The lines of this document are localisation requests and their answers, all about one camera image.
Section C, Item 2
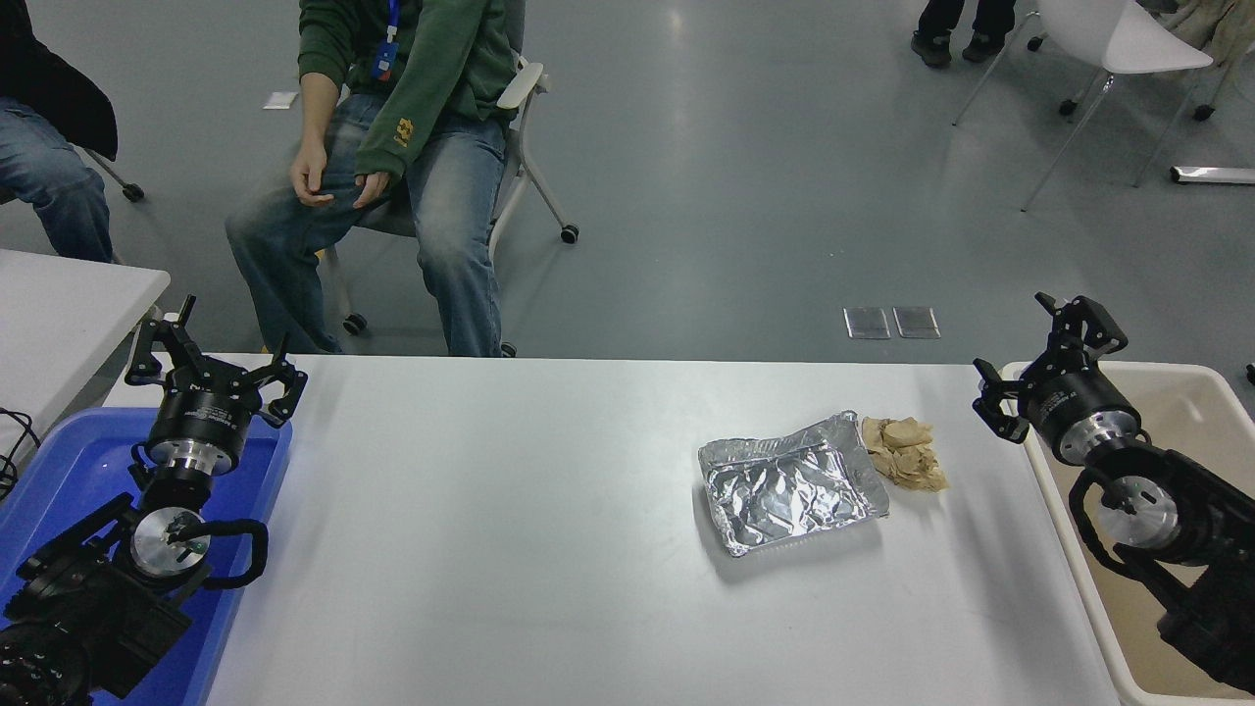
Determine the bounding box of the seated person's right hand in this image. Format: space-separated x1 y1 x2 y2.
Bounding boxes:
291 137 339 207

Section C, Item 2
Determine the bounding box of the white side table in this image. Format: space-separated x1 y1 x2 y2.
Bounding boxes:
0 248 173 467

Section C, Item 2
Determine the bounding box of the grey office chair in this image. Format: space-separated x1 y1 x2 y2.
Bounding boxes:
292 0 581 357

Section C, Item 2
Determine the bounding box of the black cable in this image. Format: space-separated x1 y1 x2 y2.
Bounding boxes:
0 405 42 501

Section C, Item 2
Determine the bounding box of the white plastic chair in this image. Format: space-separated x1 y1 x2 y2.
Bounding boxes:
951 0 1217 213

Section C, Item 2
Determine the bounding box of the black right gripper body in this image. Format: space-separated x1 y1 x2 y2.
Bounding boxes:
1022 371 1138 462

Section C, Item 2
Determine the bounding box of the tan paper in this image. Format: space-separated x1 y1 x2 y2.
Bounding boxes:
860 416 950 493

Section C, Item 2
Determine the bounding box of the large pale plastic bin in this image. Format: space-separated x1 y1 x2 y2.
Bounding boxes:
998 361 1255 706

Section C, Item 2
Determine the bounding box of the silver foil tray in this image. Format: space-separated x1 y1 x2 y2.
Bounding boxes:
698 410 892 559

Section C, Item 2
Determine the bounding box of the silver metal bar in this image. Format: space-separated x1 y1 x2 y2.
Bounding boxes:
1170 165 1255 186

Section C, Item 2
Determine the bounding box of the grey rolling chair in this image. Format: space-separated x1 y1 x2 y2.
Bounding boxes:
76 145 146 204

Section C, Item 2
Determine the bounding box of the person at picture edge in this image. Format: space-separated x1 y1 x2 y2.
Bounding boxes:
0 0 121 264

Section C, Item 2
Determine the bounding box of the beige cloth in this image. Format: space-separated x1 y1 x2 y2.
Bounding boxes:
1162 0 1255 68

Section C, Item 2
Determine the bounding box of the blue lanyard badge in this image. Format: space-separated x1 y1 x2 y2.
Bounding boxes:
371 0 403 81

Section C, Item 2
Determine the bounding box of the blue plastic tray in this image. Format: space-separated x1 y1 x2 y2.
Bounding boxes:
0 405 295 706

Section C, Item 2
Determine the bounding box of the seated person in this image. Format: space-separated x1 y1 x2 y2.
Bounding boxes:
225 0 526 357

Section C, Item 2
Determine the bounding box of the standing person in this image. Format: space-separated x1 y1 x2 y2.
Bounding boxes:
910 0 1021 70

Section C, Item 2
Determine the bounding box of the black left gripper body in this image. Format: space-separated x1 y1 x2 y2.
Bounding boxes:
145 382 264 452

